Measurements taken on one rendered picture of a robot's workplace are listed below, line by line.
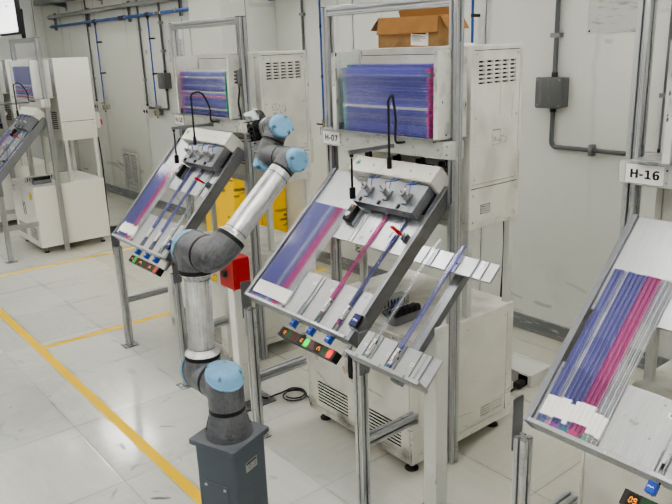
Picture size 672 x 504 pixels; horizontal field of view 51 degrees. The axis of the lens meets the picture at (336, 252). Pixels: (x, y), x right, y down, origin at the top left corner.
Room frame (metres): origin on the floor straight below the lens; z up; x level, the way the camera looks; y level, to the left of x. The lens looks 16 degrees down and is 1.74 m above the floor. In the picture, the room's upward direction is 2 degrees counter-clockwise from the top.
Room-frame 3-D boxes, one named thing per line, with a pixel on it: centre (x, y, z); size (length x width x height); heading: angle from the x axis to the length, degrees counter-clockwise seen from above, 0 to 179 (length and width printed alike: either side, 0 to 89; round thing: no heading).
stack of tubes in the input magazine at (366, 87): (2.89, -0.26, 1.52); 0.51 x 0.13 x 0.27; 39
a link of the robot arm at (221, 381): (2.03, 0.37, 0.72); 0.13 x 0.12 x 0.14; 39
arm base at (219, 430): (2.02, 0.37, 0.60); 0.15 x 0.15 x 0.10
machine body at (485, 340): (3.01, -0.31, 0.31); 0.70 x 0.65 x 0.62; 39
